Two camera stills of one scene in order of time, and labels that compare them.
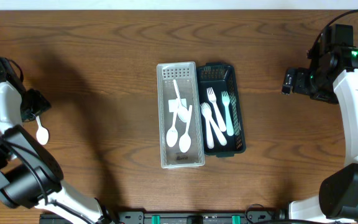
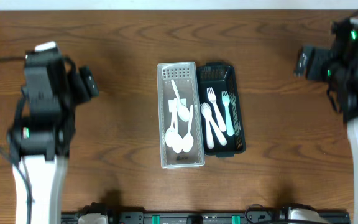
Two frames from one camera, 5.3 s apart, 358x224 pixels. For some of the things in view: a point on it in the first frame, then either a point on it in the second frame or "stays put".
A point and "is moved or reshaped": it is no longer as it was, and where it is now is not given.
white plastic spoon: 185,141 stays put
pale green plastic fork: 226,98 stays put
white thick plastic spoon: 206,110 stays put
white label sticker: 173,104 stays put
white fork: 212,98 stays put
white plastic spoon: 42,134 is moved or reshaped
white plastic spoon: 182,111 stays put
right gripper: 299,84 -> 313,69
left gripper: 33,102 -> 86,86
